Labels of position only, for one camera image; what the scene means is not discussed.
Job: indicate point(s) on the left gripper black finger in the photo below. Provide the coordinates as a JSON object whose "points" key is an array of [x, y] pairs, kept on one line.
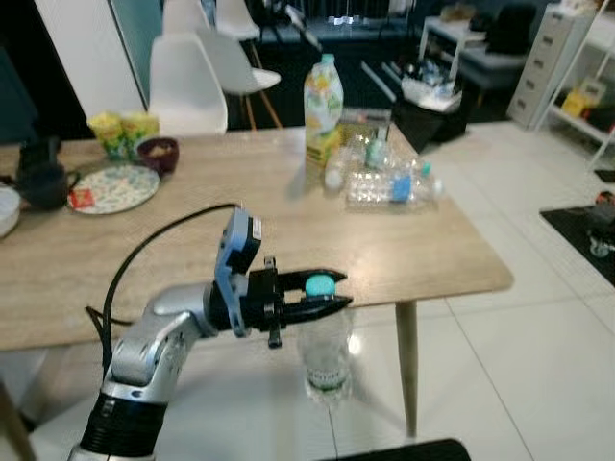
{"points": [[307, 309], [293, 279]]}

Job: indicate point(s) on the teal capped water bottle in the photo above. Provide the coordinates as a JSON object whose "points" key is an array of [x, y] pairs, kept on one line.
{"points": [[327, 355]]}

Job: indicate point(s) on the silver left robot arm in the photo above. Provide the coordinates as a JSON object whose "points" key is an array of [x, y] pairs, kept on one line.
{"points": [[154, 336]]}

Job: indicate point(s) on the light wooden dining table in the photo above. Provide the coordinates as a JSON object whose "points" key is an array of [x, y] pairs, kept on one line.
{"points": [[288, 240]]}

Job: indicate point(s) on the clear plastic bottle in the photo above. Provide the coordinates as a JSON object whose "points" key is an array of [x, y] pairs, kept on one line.
{"points": [[351, 163]]}

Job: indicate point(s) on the blue label water bottle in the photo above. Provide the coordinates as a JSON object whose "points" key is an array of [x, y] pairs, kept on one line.
{"points": [[394, 187]]}

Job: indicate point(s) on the maroon bowl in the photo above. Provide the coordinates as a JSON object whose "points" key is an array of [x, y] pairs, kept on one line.
{"points": [[159, 156]]}

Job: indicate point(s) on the floral patterned plate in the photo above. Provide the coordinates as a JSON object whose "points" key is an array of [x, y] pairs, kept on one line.
{"points": [[115, 187]]}

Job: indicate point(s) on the black wheeled scooter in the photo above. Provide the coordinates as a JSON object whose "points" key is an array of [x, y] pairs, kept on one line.
{"points": [[601, 226]]}

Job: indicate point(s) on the small red packet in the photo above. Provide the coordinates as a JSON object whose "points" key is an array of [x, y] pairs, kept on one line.
{"points": [[82, 199]]}

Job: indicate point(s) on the yellow green snack packet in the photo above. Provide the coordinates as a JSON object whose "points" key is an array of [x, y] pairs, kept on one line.
{"points": [[141, 130], [108, 134]]}

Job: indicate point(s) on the white plastic chair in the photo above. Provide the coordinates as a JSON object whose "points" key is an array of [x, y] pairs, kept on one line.
{"points": [[187, 91], [235, 14], [240, 67], [183, 14]]}

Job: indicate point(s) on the black bin with bottles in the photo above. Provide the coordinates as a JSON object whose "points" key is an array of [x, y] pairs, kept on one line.
{"points": [[432, 106]]}

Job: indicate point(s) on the black bowl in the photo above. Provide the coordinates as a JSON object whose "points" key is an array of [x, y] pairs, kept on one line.
{"points": [[46, 189]]}

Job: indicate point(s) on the white shelf rack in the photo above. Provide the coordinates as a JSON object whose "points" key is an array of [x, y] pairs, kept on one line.
{"points": [[596, 130]]}

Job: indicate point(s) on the yellow box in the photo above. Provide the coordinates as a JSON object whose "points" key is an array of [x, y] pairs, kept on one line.
{"points": [[577, 103]]}

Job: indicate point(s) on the white low side table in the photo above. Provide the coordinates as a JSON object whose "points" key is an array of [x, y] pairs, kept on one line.
{"points": [[461, 38]]}

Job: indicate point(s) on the grey drawer cabinet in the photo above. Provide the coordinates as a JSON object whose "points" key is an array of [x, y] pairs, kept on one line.
{"points": [[543, 67]]}

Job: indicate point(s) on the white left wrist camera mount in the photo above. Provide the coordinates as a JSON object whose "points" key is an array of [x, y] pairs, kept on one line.
{"points": [[235, 250]]}

